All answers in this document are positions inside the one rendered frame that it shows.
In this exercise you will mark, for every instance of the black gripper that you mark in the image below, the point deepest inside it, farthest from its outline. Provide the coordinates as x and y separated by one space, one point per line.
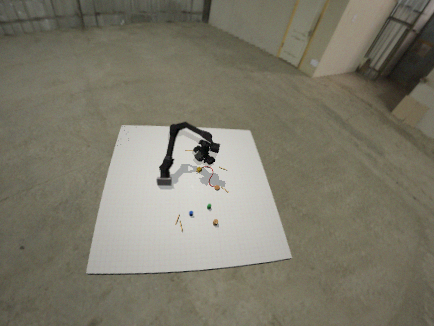
208 159

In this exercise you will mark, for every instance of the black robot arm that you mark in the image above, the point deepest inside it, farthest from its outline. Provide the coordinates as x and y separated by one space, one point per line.
174 130

